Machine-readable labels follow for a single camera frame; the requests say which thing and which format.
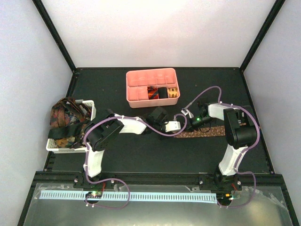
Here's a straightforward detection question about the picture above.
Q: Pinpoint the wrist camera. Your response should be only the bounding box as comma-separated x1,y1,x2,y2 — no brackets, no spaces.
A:
165,121,181,133
181,108,194,119

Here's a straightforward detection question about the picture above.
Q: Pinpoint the pile of dark ties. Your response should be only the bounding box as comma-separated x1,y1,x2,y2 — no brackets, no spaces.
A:
48,97,92,150

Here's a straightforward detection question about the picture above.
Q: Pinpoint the pink divided organizer box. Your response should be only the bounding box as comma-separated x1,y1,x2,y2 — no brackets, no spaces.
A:
126,68,181,108

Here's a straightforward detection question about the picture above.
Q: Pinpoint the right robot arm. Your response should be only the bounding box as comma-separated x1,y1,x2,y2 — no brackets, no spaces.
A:
182,102,260,190

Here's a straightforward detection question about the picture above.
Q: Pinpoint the purple cable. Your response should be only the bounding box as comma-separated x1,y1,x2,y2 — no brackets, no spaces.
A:
182,86,261,210
84,113,188,209

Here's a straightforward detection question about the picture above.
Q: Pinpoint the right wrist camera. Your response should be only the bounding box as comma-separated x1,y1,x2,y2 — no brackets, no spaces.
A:
181,108,194,119

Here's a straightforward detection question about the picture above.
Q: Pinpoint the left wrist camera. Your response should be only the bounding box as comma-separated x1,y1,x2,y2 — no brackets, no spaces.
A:
165,121,181,133

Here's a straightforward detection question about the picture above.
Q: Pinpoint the white basket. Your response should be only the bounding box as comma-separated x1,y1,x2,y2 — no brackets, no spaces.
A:
46,100,97,154

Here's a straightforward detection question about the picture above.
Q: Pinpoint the yellow black rolled tie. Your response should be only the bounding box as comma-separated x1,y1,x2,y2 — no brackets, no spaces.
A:
167,87,178,98

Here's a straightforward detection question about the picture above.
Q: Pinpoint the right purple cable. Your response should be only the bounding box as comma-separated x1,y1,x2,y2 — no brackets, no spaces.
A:
182,86,261,210

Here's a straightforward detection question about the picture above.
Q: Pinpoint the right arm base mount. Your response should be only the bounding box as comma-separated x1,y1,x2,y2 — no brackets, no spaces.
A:
198,172,242,207

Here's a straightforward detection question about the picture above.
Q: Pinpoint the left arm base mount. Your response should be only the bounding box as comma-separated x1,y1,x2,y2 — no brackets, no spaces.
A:
73,172,116,204

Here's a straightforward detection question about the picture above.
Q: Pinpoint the left black frame post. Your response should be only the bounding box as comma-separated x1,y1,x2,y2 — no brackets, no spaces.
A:
32,0,77,73

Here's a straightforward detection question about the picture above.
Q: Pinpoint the right black frame post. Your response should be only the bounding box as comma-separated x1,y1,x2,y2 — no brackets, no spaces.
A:
240,0,285,73

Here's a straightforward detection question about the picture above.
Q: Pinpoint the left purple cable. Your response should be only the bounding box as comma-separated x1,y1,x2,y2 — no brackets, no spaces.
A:
84,113,188,209

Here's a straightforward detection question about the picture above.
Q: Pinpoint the brown floral tie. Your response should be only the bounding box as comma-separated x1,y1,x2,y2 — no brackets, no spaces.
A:
176,122,247,139

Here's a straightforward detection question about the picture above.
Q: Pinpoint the black frame post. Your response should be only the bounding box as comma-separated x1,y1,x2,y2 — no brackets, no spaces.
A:
32,0,77,73
240,0,285,73

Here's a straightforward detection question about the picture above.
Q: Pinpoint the orange black rolled tie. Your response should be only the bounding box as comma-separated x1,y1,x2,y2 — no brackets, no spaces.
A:
147,86,159,100

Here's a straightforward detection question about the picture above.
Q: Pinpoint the light blue slotted cable duct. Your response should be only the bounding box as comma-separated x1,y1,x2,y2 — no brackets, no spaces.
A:
39,190,217,204

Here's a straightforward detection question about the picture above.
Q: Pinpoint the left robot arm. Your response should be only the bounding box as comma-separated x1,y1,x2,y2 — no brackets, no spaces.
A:
83,107,168,188

